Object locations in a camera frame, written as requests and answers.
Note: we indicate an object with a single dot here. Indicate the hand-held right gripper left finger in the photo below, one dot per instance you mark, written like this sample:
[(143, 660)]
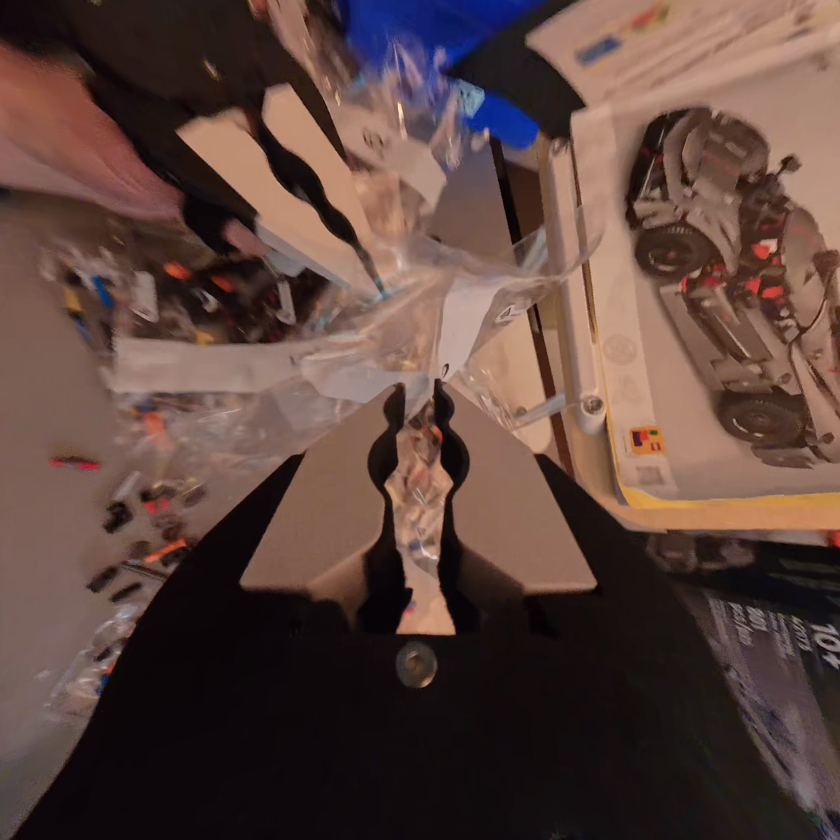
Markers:
[(315, 518)]

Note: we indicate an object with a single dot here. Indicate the blue plastic bin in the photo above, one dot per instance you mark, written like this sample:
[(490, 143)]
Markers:
[(394, 26)]

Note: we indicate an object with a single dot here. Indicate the clear bag long dark parts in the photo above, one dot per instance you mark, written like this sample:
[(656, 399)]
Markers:
[(407, 157)]

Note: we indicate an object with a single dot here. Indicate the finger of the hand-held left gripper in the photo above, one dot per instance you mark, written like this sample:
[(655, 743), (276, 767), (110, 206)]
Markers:
[(308, 144), (243, 170)]

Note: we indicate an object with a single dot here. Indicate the person's left hand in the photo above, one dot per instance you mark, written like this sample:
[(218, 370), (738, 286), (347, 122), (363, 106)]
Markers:
[(65, 131)]

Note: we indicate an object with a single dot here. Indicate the red grey lego pin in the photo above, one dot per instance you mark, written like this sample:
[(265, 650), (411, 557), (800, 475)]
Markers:
[(75, 463)]

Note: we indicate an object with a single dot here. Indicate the white tapered rod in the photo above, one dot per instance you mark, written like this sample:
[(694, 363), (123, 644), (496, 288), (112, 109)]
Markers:
[(544, 410)]

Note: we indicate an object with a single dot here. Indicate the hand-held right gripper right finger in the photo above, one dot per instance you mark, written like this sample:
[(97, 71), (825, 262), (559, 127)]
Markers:
[(518, 518)]

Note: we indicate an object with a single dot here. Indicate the instruction booklet stack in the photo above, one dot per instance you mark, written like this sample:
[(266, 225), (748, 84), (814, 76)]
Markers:
[(617, 262)]

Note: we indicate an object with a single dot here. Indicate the small zip bag colourful parts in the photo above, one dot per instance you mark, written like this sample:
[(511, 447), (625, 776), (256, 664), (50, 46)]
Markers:
[(85, 669)]

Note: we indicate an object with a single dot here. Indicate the numbered clear plastic bag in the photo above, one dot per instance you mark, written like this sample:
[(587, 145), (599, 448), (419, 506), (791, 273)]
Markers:
[(197, 367)]

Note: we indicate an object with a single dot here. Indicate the black lego set box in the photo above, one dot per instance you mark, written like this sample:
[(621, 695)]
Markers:
[(754, 656)]

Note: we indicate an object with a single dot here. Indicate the scattered loose lego pieces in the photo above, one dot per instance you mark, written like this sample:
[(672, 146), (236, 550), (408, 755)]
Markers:
[(118, 515)]

